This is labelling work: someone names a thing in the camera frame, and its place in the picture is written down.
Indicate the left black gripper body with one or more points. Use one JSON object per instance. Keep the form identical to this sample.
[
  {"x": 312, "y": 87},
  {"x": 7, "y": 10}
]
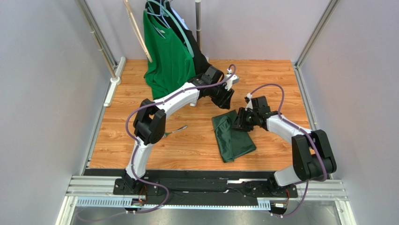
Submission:
[{"x": 220, "y": 95}]

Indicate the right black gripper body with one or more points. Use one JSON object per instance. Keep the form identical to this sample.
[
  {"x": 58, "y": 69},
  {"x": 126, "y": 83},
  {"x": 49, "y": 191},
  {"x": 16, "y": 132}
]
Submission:
[{"x": 240, "y": 120}]

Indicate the dark green cloth napkin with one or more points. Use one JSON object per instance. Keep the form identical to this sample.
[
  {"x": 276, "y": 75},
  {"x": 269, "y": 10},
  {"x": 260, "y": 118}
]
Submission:
[{"x": 231, "y": 143}]

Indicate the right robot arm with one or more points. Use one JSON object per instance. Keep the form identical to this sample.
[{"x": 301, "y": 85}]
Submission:
[{"x": 312, "y": 155}]

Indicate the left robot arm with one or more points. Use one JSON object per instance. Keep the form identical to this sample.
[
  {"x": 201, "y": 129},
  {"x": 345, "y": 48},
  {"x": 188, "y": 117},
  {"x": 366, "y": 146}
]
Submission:
[{"x": 150, "y": 121}]

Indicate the green t-shirt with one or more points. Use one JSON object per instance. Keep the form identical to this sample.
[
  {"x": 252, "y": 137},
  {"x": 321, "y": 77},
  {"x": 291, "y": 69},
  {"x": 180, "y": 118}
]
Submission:
[{"x": 171, "y": 65}]

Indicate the silver fork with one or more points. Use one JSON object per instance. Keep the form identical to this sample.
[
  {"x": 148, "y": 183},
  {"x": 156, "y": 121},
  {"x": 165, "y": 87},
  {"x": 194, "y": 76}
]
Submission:
[{"x": 177, "y": 130}]

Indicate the metal rack pole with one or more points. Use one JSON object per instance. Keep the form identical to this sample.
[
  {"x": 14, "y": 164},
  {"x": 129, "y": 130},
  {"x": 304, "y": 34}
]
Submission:
[{"x": 198, "y": 21}]

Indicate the teal clothes hanger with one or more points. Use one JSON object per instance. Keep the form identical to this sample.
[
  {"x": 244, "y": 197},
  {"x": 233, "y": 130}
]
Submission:
[{"x": 156, "y": 8}]

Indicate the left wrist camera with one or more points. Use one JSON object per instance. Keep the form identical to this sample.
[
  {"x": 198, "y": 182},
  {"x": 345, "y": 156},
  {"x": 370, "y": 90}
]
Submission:
[{"x": 231, "y": 78}]

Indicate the white corner pole bracket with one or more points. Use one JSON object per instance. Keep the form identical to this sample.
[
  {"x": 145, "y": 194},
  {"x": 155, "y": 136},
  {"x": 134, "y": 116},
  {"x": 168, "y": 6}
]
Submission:
[{"x": 115, "y": 81}]

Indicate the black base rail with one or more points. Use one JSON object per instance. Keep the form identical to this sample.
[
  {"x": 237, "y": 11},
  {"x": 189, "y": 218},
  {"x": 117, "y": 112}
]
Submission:
[{"x": 196, "y": 187}]

